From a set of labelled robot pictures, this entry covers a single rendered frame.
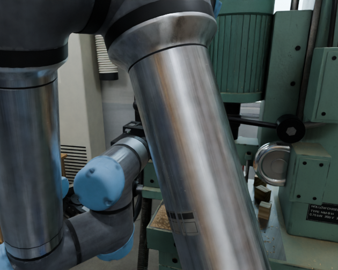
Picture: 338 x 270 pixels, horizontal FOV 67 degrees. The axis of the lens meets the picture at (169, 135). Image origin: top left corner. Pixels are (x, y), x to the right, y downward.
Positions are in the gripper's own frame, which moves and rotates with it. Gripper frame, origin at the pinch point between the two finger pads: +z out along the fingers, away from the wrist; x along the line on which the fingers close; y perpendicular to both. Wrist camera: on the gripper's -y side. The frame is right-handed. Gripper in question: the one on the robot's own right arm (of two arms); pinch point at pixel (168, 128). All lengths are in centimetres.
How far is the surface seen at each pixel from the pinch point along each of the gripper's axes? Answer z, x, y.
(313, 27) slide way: 5.0, -27.1, -31.8
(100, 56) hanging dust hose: 121, -11, 90
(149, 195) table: 2.6, 24.4, 5.8
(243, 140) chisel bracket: 12.0, 4.7, -20.8
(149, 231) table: -18.3, 19.7, -1.7
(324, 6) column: 2.3, -31.0, -32.6
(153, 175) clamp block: 4.7, 18.2, 5.3
